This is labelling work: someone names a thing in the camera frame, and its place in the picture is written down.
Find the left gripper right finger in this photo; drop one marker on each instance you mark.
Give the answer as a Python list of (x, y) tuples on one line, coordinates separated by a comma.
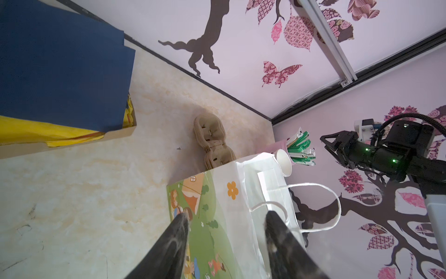
[(287, 258)]

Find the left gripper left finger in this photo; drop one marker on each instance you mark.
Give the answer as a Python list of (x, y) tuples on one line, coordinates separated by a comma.
[(166, 258)]

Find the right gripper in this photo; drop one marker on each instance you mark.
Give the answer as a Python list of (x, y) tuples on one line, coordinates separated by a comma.
[(348, 151)]

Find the white illustrated paper bag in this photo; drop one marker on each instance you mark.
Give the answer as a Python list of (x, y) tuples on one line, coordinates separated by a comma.
[(227, 208)]

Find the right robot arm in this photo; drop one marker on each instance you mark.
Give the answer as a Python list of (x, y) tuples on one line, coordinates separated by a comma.
[(398, 150)]

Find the bundle of wrapped straws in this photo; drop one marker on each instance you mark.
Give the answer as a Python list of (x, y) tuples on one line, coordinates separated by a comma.
[(299, 149)]

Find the stack of paper cups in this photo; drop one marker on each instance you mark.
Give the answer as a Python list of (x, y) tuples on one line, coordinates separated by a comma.
[(284, 161)]

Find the pink straw holder cup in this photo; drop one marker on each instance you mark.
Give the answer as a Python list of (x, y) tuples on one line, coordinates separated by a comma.
[(274, 147)]

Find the stack of pulp cup carriers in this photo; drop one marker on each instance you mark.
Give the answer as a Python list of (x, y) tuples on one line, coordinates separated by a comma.
[(211, 136)]

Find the yellow napkins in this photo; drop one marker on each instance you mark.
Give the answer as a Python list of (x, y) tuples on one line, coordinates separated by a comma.
[(18, 131)]

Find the dark blue napkins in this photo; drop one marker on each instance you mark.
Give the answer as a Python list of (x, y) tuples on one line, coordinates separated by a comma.
[(62, 68)]

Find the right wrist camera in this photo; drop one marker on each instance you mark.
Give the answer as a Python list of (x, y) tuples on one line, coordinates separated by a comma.
[(365, 129)]

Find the aluminium rail back wall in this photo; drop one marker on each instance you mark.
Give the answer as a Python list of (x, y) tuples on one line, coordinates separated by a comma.
[(313, 11)]

